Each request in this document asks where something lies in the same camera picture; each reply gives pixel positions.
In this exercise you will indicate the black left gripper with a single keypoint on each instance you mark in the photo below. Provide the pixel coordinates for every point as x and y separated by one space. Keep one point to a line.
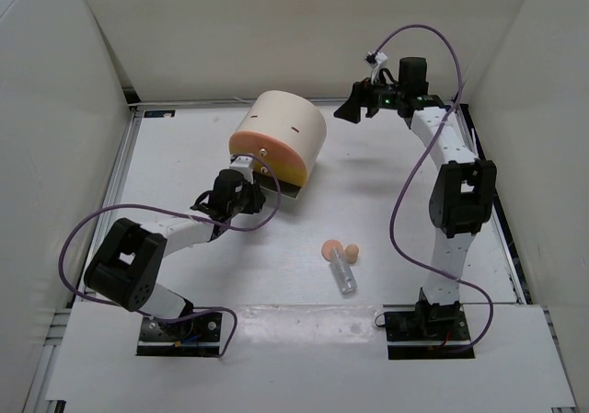
257 197

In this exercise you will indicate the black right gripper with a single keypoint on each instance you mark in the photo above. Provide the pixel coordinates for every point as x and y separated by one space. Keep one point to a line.
350 110

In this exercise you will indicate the grey bottom drawer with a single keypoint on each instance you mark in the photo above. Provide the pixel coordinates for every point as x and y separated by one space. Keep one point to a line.
287 190

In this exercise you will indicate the yellow drawer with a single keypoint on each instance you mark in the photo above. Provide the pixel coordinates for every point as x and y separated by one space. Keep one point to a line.
292 170

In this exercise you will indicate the cream round drawer organizer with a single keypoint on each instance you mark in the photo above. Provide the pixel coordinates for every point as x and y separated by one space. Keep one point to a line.
290 119

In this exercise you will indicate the pink makeup sponge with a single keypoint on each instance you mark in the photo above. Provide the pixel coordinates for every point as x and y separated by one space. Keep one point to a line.
329 247

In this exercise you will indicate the tan makeup sponge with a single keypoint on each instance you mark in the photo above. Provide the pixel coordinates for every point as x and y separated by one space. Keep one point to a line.
351 253

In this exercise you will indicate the clear plastic bottle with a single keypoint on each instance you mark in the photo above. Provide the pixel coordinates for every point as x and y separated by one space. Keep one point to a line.
342 272

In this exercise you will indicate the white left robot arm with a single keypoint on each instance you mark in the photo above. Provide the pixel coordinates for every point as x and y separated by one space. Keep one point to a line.
127 263

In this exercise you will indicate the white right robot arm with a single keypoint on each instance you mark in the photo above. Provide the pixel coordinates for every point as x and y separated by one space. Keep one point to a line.
462 196

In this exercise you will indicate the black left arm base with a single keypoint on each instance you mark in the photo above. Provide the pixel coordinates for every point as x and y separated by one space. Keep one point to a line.
204 336

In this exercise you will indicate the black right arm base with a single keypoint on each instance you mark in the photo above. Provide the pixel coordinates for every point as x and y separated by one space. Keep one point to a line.
426 332

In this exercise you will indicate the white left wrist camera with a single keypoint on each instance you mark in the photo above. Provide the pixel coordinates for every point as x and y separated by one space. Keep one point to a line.
243 164

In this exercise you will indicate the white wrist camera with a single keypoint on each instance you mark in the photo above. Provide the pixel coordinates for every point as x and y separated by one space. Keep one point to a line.
243 164
376 61

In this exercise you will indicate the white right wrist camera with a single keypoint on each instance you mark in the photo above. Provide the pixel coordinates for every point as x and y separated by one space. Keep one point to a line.
376 61

